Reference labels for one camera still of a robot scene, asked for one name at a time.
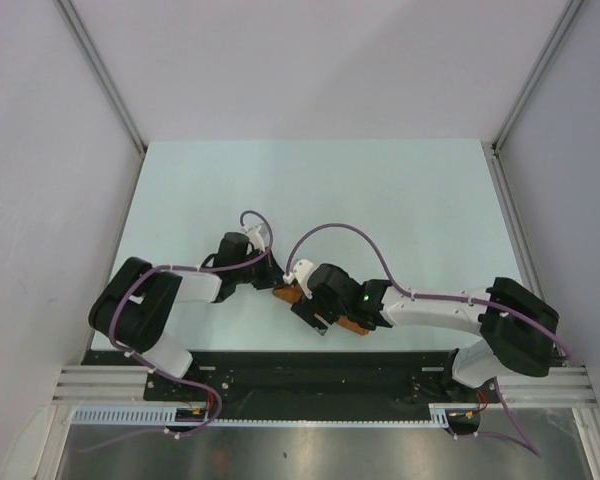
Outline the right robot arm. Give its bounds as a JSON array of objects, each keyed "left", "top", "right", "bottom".
[{"left": 283, "top": 260, "right": 559, "bottom": 401}]

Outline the aluminium frame rail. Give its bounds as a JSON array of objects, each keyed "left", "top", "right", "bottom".
[{"left": 52, "top": 364, "right": 154, "bottom": 405}]

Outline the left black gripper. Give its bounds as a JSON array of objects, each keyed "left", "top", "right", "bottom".
[{"left": 233, "top": 246, "right": 289, "bottom": 290}]

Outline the white slotted cable duct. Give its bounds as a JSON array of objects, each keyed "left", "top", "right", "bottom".
[{"left": 72, "top": 403, "right": 454, "bottom": 427}]

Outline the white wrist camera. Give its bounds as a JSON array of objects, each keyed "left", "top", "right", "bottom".
[
  {"left": 241, "top": 223, "right": 270, "bottom": 252},
  {"left": 283, "top": 259, "right": 317, "bottom": 299}
]

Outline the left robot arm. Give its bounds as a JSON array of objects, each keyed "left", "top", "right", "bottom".
[{"left": 88, "top": 224, "right": 283, "bottom": 400}]

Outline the orange cloth napkin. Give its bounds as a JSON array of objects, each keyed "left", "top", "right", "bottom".
[{"left": 273, "top": 285, "right": 370, "bottom": 336}]

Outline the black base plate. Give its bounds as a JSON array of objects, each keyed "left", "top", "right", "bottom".
[{"left": 82, "top": 347, "right": 504, "bottom": 434}]

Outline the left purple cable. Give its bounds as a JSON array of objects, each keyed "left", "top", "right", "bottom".
[{"left": 74, "top": 209, "right": 275, "bottom": 454}]

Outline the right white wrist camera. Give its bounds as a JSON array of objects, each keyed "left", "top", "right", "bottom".
[{"left": 283, "top": 259, "right": 317, "bottom": 299}]

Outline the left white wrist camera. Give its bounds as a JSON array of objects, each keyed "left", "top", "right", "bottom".
[{"left": 241, "top": 223, "right": 270, "bottom": 252}]

